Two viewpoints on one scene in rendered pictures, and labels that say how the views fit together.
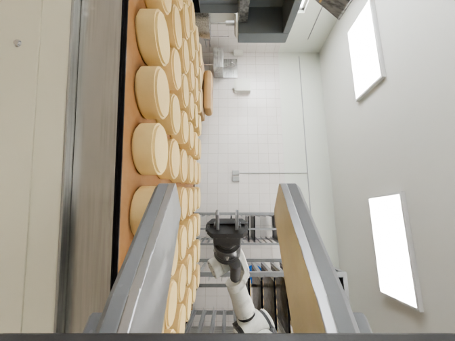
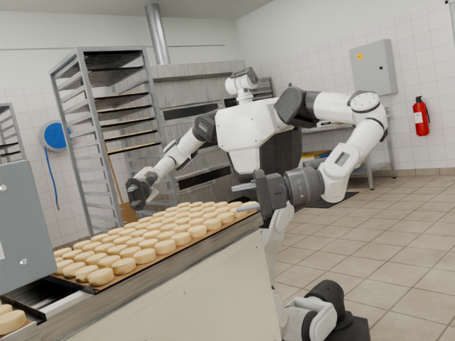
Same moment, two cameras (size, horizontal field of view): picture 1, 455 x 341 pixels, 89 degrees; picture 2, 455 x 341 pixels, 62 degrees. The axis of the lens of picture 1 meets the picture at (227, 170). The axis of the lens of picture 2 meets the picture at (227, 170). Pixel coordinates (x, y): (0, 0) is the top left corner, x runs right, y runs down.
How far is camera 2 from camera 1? 0.88 m
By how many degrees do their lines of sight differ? 52
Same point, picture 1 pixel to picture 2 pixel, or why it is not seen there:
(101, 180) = (209, 243)
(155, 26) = (171, 243)
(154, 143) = (202, 228)
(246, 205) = not seen: outside the picture
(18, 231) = (228, 260)
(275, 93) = not seen: outside the picture
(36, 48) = (183, 284)
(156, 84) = (186, 235)
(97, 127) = (197, 252)
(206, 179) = not seen: outside the picture
